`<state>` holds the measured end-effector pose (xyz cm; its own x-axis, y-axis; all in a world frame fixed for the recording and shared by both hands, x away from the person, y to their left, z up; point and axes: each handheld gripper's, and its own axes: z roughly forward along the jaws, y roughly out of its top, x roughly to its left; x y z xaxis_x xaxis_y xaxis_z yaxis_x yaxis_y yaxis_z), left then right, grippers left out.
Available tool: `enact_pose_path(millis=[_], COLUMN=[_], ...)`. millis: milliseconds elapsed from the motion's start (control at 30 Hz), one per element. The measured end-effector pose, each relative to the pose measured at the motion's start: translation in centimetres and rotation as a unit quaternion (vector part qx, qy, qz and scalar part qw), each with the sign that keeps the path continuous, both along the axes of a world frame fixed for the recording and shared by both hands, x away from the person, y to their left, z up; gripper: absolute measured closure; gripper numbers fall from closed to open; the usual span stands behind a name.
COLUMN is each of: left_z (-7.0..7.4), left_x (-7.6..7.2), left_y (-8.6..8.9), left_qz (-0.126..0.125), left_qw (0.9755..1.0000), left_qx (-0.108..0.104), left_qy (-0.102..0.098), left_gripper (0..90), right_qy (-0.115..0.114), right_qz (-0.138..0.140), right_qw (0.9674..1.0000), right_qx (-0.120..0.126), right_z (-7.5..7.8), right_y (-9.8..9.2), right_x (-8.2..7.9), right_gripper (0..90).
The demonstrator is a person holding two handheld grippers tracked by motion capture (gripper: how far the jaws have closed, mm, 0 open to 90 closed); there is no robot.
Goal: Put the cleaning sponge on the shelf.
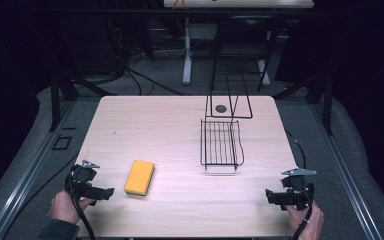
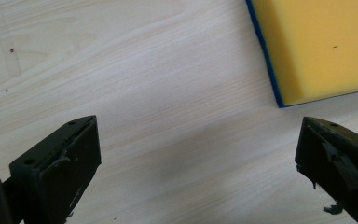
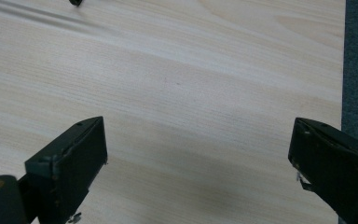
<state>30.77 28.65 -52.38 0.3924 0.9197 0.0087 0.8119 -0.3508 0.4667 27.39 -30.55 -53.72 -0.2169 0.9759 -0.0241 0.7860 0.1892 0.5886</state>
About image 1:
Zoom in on black wire rack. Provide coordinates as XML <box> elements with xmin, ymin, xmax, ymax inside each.
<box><xmin>199</xmin><ymin>73</ymin><xmax>254</xmax><ymax>172</ymax></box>

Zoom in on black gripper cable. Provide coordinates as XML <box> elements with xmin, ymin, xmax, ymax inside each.
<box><xmin>291</xmin><ymin>181</ymin><xmax>315</xmax><ymax>240</ymax></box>
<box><xmin>67</xmin><ymin>173</ymin><xmax>97</xmax><ymax>240</ymax></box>

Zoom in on aluminium floor rail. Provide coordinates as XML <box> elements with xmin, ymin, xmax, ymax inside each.
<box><xmin>308</xmin><ymin>99</ymin><xmax>384</xmax><ymax>240</ymax></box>
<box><xmin>0</xmin><ymin>99</ymin><xmax>78</xmax><ymax>240</ymax></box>

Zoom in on person's right hand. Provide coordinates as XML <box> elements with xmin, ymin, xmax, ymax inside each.
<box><xmin>284</xmin><ymin>199</ymin><xmax>325</xmax><ymax>240</ymax></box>

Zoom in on black chair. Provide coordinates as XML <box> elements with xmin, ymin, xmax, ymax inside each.
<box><xmin>210</xmin><ymin>14</ymin><xmax>283</xmax><ymax>93</ymax></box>

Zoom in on thin black cable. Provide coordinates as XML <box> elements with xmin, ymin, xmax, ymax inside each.
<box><xmin>285</xmin><ymin>130</ymin><xmax>307</xmax><ymax>170</ymax></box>

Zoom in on black metal frame stand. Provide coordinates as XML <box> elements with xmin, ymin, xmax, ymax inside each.
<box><xmin>44</xmin><ymin>19</ymin><xmax>118</xmax><ymax>133</ymax></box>
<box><xmin>273</xmin><ymin>59</ymin><xmax>335</xmax><ymax>136</ymax></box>

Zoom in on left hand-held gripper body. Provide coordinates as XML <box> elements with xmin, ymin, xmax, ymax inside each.
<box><xmin>64</xmin><ymin>159</ymin><xmax>101</xmax><ymax>201</ymax></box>

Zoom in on person's left hand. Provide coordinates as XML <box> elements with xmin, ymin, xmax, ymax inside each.
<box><xmin>50</xmin><ymin>190</ymin><xmax>97</xmax><ymax>225</ymax></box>

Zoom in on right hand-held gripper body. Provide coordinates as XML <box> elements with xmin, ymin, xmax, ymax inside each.
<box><xmin>279</xmin><ymin>167</ymin><xmax>318</xmax><ymax>212</ymax></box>

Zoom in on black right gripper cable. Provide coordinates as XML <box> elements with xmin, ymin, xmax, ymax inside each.
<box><xmin>291</xmin><ymin>181</ymin><xmax>315</xmax><ymax>240</ymax></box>

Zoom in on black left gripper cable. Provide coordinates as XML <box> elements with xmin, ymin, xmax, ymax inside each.
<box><xmin>67</xmin><ymin>173</ymin><xmax>97</xmax><ymax>240</ymax></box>

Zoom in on yellow sponge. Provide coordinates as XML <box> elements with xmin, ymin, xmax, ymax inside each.
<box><xmin>123</xmin><ymin>159</ymin><xmax>156</xmax><ymax>197</ymax></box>

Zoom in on white desk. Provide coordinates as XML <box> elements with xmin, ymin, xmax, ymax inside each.
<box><xmin>163</xmin><ymin>0</ymin><xmax>315</xmax><ymax>86</ymax></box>

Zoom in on black floor cables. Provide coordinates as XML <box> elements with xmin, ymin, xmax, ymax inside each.
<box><xmin>79</xmin><ymin>19</ymin><xmax>194</xmax><ymax>98</ymax></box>

